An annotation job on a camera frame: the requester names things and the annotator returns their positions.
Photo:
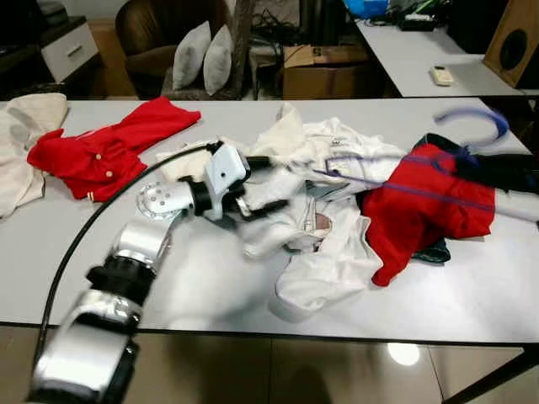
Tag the brown armchair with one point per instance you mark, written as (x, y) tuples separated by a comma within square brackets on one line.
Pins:
[(143, 34)]

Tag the cream garment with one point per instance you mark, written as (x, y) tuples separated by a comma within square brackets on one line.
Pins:
[(25, 168)]

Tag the black metal table leg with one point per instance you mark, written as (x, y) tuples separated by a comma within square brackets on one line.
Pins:
[(488, 377)]

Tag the wooden loudspeaker box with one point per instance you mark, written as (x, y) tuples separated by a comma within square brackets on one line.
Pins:
[(514, 46)]

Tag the white remote control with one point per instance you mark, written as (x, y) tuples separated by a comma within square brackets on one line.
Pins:
[(441, 76)]

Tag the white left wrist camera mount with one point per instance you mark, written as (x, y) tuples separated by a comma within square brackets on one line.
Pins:
[(226, 172)]

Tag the white drawer unit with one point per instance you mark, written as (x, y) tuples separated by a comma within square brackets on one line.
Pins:
[(72, 50)]

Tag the blue plastic tub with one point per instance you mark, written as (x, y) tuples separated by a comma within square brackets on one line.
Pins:
[(366, 8)]

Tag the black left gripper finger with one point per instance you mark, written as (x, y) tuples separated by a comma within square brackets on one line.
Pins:
[(261, 212), (259, 162)]

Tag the red polo shirt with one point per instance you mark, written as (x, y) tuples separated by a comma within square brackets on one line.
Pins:
[(101, 151)]

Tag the open brown cardboard box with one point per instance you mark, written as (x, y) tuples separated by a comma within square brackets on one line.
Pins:
[(324, 76)]

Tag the white printed garment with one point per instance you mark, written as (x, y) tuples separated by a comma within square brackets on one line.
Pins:
[(328, 261)]

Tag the black electronic device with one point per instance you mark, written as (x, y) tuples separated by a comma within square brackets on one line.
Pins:
[(417, 23)]

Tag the white office table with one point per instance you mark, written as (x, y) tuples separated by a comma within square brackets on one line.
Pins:
[(404, 59)]

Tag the purple plastic hanger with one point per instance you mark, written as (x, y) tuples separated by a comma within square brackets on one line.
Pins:
[(497, 122)]

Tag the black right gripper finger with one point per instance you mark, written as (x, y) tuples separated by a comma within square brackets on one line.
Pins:
[(505, 163), (514, 183)]

